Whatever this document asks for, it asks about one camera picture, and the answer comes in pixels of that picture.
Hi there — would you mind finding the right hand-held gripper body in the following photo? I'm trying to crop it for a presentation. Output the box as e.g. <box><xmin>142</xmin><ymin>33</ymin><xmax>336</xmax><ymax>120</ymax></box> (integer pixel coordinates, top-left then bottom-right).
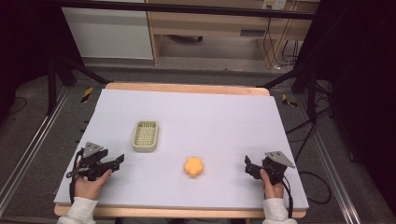
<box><xmin>262</xmin><ymin>150</ymin><xmax>296</xmax><ymax>186</ymax></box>

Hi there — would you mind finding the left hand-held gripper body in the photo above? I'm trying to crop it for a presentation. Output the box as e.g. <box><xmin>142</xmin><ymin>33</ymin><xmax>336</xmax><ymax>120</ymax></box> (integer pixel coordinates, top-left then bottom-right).
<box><xmin>65</xmin><ymin>141</ymin><xmax>109</xmax><ymax>182</ymax></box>

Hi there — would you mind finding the person's right hand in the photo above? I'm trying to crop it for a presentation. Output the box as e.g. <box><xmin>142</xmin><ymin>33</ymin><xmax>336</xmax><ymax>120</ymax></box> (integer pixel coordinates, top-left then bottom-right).
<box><xmin>260</xmin><ymin>168</ymin><xmax>285</xmax><ymax>200</ymax></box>

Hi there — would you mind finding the person's left hand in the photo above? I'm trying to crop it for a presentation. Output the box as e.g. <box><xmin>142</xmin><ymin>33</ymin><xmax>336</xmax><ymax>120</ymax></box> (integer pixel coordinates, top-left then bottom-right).
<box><xmin>74</xmin><ymin>168</ymin><xmax>114</xmax><ymax>202</ymax></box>

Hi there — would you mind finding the beige plastic basket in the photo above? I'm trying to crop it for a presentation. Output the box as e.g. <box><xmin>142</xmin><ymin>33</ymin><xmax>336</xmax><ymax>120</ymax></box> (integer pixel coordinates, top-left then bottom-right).
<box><xmin>132</xmin><ymin>119</ymin><xmax>160</xmax><ymax>153</ymax></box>

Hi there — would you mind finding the orange flower-shaped sponge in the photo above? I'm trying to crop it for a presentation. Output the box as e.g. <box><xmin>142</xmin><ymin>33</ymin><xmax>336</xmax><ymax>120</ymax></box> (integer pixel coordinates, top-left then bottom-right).
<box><xmin>183</xmin><ymin>156</ymin><xmax>205</xmax><ymax>178</ymax></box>

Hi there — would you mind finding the yellow black striped tape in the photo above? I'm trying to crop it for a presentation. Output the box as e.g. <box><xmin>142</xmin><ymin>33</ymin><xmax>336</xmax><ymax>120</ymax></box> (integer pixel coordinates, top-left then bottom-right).
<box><xmin>281</xmin><ymin>93</ymin><xmax>298</xmax><ymax>109</ymax></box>
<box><xmin>80</xmin><ymin>86</ymin><xmax>94</xmax><ymax>104</ymax></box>

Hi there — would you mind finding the white foam mat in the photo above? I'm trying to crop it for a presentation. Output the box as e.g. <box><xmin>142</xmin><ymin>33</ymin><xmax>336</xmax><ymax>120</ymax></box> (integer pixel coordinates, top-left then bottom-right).
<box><xmin>53</xmin><ymin>89</ymin><xmax>310</xmax><ymax>211</ymax></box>

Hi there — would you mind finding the wooden table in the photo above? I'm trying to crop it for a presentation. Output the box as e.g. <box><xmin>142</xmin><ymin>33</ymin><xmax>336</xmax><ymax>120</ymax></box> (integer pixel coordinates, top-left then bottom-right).
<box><xmin>53</xmin><ymin>81</ymin><xmax>307</xmax><ymax>219</ymax></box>

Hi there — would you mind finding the black curtain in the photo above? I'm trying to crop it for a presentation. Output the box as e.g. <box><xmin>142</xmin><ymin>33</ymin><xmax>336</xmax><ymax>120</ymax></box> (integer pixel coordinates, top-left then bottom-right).
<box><xmin>0</xmin><ymin>0</ymin><xmax>85</xmax><ymax>122</ymax></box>
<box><xmin>293</xmin><ymin>0</ymin><xmax>396</xmax><ymax>216</ymax></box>

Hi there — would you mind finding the white cabinet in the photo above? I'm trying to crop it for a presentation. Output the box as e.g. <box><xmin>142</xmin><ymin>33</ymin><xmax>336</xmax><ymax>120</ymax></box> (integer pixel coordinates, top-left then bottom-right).
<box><xmin>61</xmin><ymin>0</ymin><xmax>154</xmax><ymax>61</ymax></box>

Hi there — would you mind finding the wooden desk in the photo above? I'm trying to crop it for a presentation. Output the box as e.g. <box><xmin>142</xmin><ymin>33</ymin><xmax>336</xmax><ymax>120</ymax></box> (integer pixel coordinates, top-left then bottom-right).
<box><xmin>145</xmin><ymin>0</ymin><xmax>321</xmax><ymax>69</ymax></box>

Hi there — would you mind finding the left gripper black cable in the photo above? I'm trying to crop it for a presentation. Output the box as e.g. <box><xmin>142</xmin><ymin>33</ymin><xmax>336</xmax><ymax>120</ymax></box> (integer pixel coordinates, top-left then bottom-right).
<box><xmin>68</xmin><ymin>148</ymin><xmax>86</xmax><ymax>205</ymax></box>

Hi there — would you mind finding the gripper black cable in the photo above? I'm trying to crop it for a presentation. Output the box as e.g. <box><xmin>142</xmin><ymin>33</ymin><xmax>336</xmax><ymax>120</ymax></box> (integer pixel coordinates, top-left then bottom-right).
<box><xmin>68</xmin><ymin>148</ymin><xmax>86</xmax><ymax>205</ymax></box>
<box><xmin>281</xmin><ymin>175</ymin><xmax>295</xmax><ymax>218</ymax></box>

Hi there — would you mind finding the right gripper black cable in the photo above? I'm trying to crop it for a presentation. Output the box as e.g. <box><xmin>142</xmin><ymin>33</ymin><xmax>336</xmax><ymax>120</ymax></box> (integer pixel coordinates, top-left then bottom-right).
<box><xmin>281</xmin><ymin>175</ymin><xmax>295</xmax><ymax>218</ymax></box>

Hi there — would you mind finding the black floor cable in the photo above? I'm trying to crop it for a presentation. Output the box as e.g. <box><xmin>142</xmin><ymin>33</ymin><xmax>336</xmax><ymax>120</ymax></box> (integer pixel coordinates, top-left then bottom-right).
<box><xmin>285</xmin><ymin>105</ymin><xmax>332</xmax><ymax>205</ymax></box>

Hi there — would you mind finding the metal floor rail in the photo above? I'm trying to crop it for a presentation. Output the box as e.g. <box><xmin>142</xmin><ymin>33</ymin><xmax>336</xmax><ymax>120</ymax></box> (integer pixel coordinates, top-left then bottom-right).
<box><xmin>295</xmin><ymin>92</ymin><xmax>362</xmax><ymax>224</ymax></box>
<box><xmin>0</xmin><ymin>87</ymin><xmax>71</xmax><ymax>217</ymax></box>

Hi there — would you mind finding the black metal frame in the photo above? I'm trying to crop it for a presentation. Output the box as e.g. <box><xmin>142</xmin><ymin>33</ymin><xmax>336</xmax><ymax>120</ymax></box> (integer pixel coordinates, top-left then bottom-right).
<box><xmin>46</xmin><ymin>0</ymin><xmax>318</xmax><ymax>117</ymax></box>

